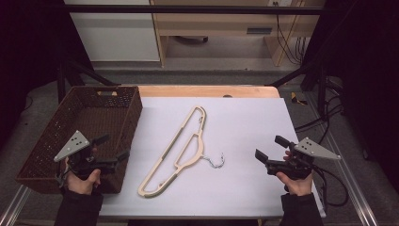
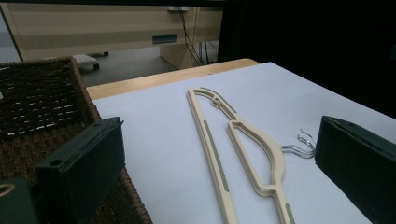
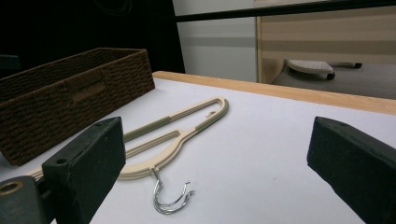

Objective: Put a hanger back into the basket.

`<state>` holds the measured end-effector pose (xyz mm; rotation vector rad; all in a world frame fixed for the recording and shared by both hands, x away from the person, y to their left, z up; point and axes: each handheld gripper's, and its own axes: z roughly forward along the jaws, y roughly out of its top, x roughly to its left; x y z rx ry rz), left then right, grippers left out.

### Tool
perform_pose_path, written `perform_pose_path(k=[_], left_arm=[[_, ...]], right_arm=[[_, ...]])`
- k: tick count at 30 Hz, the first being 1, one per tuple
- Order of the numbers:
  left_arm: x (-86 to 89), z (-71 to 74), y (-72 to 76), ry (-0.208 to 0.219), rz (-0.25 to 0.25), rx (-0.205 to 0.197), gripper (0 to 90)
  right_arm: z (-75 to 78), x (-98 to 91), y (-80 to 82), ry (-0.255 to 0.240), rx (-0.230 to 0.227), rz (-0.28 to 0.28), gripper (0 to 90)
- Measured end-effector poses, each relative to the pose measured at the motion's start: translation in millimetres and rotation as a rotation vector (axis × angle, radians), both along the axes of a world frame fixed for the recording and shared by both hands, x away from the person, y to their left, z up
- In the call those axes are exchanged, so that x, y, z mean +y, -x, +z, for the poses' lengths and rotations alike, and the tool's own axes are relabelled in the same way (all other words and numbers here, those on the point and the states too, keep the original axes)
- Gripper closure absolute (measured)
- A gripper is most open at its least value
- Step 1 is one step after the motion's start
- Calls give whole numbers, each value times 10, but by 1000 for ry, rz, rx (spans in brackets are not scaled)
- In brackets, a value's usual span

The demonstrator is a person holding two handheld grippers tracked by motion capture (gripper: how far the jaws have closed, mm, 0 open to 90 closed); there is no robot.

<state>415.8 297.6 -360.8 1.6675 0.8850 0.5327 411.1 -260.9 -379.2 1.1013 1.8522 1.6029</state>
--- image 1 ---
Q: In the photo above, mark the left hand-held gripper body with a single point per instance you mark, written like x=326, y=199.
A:
x=73, y=146

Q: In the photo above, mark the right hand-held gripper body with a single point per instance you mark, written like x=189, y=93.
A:
x=313, y=150

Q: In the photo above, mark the brown wicker basket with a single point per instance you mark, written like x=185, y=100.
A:
x=94, y=119

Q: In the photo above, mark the person's right hand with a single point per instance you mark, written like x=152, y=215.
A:
x=299, y=186

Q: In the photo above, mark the person's left hand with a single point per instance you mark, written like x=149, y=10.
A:
x=81, y=185

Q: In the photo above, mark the white table mat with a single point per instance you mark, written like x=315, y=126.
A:
x=244, y=125

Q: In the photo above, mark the yellow black tool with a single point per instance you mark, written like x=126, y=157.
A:
x=296, y=99

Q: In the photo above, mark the black curtain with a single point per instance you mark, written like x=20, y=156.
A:
x=367, y=78
x=28, y=56

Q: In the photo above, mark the white cabinet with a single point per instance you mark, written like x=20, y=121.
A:
x=116, y=37

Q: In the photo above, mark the light wooden desk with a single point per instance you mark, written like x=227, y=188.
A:
x=219, y=23

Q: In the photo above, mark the aluminium rail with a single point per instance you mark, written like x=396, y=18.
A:
x=14, y=207
x=348, y=175

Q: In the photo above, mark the black frame strut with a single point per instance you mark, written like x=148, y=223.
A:
x=87, y=73
x=301, y=73

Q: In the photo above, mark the black horizontal frame bar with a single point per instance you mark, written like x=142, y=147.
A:
x=188, y=9

